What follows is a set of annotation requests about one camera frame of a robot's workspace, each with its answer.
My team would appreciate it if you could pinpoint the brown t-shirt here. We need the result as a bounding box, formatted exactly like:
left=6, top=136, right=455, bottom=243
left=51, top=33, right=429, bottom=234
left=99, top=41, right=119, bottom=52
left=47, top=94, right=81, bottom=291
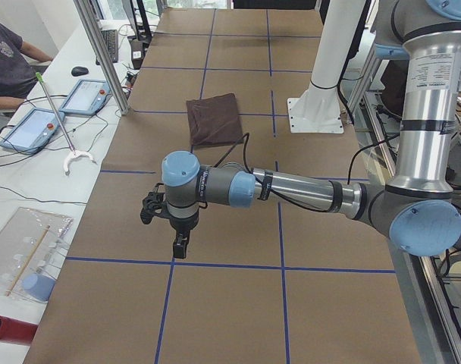
left=186, top=93, right=243, bottom=146

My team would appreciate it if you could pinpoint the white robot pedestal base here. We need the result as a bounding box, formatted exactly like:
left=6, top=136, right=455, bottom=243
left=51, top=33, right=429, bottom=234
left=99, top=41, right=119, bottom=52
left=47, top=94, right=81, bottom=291
left=287, top=0, right=368, bottom=134

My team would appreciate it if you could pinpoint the black keyboard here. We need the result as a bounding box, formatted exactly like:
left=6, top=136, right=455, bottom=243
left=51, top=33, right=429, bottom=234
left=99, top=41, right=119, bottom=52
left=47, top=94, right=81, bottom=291
left=100, top=30, right=119, bottom=63

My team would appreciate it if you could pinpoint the far teach pendant tablet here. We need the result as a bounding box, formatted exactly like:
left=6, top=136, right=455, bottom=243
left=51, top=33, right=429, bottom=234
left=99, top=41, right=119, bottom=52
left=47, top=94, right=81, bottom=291
left=58, top=79, right=111, bottom=116

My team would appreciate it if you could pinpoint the red cylinder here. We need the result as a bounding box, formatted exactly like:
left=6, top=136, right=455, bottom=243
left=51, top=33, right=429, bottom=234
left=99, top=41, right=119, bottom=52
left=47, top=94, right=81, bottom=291
left=0, top=315, right=38, bottom=345

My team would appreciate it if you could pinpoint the teach pendant tablet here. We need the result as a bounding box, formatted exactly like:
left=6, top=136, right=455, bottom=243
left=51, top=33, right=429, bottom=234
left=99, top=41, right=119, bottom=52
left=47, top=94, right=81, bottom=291
left=58, top=79, right=111, bottom=116
left=0, top=108, right=58, bottom=154

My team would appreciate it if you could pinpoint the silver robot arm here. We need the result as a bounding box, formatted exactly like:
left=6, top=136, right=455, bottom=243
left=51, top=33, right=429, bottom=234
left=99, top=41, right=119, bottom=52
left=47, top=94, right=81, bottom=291
left=162, top=1, right=461, bottom=259

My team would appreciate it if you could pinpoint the black computer mouse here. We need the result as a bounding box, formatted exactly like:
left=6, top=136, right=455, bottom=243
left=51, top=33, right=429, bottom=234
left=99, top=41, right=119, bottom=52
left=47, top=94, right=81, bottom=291
left=71, top=66, right=89, bottom=77

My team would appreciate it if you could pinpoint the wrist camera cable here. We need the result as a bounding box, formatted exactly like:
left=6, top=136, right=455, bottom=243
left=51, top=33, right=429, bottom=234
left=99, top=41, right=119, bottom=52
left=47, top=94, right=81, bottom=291
left=215, top=131, right=330, bottom=213

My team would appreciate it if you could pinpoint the light blue cap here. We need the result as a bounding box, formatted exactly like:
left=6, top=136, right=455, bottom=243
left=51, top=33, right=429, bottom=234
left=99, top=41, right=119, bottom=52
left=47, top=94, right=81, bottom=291
left=22, top=273, right=56, bottom=302

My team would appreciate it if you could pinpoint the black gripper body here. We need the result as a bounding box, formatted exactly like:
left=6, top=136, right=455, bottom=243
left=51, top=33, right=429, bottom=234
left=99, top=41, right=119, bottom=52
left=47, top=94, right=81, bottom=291
left=168, top=212, right=199, bottom=237

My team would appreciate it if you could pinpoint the aluminium frame post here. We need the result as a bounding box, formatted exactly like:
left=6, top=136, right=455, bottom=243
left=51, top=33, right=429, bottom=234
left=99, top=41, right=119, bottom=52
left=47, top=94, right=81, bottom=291
left=74, top=0, right=130, bottom=115

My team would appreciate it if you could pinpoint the seated person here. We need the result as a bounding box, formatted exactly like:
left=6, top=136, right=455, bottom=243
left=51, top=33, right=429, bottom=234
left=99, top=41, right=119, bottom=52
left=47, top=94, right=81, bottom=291
left=0, top=23, right=53, bottom=110

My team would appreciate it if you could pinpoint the near teach pendant tablet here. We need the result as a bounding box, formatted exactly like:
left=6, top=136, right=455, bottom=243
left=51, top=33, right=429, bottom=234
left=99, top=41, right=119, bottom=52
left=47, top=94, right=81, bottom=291
left=0, top=108, right=58, bottom=154

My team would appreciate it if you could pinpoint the reacher grabber stick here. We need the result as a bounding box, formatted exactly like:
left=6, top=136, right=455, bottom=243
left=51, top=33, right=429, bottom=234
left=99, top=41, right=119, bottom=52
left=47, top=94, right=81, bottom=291
left=35, top=71, right=96, bottom=176

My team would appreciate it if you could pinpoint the clear plastic bag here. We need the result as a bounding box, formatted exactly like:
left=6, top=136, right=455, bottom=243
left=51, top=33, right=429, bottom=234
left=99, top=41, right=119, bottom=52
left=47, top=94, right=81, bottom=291
left=0, top=208, right=73, bottom=302

